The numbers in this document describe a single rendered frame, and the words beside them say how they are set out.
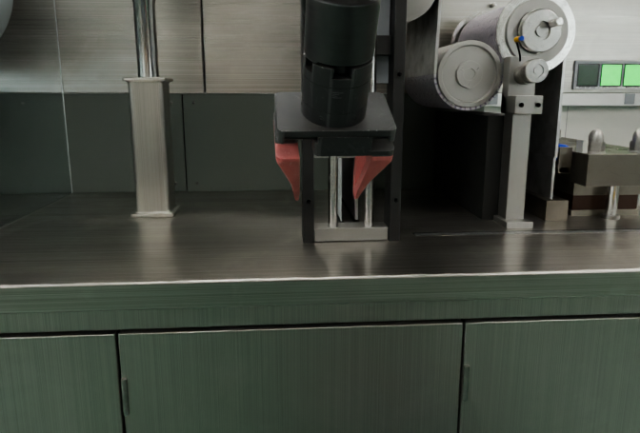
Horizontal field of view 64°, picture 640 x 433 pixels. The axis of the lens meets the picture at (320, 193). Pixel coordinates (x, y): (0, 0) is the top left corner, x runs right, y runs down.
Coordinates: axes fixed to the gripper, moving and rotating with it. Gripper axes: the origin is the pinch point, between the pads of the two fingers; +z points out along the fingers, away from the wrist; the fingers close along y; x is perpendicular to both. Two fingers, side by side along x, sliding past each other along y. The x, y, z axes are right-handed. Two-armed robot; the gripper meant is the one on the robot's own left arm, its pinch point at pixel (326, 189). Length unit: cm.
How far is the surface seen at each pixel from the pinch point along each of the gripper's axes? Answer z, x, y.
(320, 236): 27.3, -20.3, -3.1
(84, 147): 42, -68, 48
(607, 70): 23, -70, -80
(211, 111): 34, -70, 18
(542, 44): 4, -43, -44
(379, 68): 4.9, -35.7, -13.0
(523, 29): 2, -45, -40
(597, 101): 142, -258, -233
